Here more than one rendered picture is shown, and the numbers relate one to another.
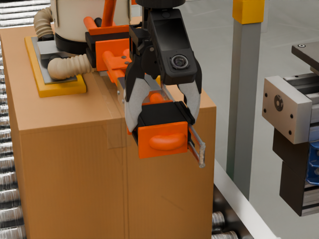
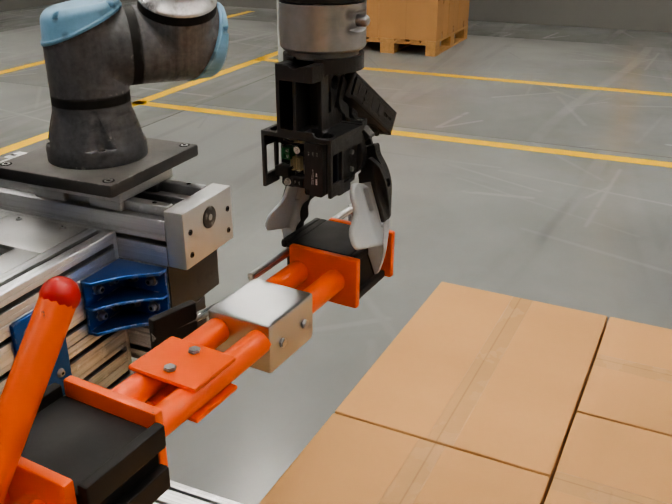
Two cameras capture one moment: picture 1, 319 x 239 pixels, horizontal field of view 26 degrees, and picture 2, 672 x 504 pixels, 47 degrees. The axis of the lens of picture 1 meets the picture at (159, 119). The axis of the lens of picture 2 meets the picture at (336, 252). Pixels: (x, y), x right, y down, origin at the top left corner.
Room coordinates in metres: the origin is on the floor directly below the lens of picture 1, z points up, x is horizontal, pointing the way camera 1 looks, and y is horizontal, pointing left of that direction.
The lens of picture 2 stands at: (1.43, 0.48, 1.40)
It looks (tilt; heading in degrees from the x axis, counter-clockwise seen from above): 24 degrees down; 224
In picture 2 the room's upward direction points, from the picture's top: straight up
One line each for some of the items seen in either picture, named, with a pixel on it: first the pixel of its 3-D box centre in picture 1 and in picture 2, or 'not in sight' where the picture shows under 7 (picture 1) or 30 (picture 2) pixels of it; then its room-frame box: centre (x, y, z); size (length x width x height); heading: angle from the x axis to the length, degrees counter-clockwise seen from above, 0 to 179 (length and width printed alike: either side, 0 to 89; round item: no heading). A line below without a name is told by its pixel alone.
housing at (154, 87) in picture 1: (139, 95); (262, 323); (1.06, 0.03, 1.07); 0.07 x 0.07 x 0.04; 15
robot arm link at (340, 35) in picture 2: not in sight; (326, 28); (0.95, 0.00, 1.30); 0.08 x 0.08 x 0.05
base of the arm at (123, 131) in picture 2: not in sight; (94, 123); (0.85, -0.59, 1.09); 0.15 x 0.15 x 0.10
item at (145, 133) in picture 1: (156, 128); (343, 260); (0.93, 0.00, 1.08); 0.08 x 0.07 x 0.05; 15
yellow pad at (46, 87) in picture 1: (52, 56); not in sight; (1.48, 0.25, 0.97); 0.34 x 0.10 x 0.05; 15
